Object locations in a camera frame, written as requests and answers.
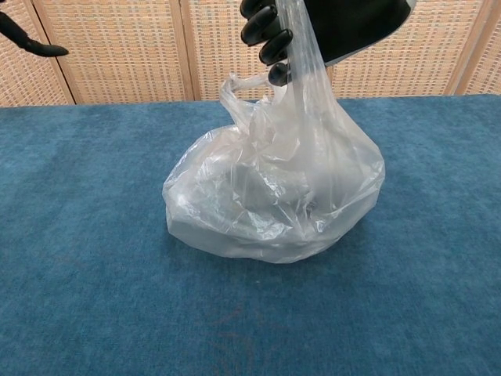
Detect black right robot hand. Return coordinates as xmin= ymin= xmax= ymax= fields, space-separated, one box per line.
xmin=240 ymin=0 xmax=413 ymax=86

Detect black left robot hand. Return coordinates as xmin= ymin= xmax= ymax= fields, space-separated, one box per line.
xmin=0 ymin=11 xmax=70 ymax=57

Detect translucent white plastic bag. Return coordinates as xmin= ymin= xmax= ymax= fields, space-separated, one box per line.
xmin=162 ymin=0 xmax=387 ymax=268

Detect woven bamboo folding screen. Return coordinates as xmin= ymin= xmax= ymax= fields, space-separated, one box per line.
xmin=0 ymin=0 xmax=501 ymax=107

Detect teal carpet table cover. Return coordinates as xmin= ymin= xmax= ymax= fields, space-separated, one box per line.
xmin=0 ymin=93 xmax=501 ymax=376

